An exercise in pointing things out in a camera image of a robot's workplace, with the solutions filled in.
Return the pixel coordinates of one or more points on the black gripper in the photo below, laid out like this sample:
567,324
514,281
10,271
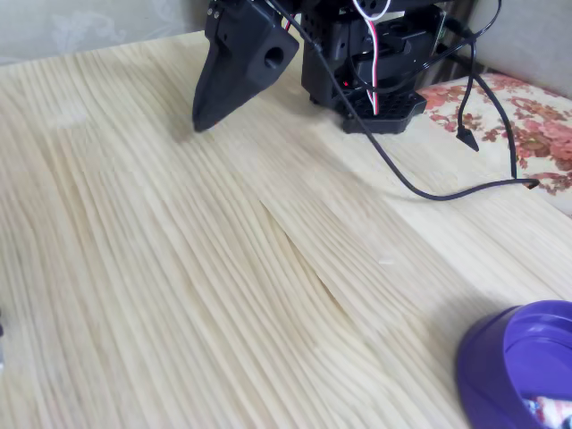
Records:
243,54

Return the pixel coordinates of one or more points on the candy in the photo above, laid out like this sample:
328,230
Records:
549,411

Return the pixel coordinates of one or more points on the black robot arm with base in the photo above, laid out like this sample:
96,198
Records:
330,49

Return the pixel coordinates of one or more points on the purple plastic bowl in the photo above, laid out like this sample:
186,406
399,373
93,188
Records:
482,357

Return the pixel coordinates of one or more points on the floral fabric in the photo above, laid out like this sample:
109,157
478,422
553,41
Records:
536,125

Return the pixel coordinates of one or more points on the grey cushion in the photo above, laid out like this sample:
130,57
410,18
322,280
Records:
536,44

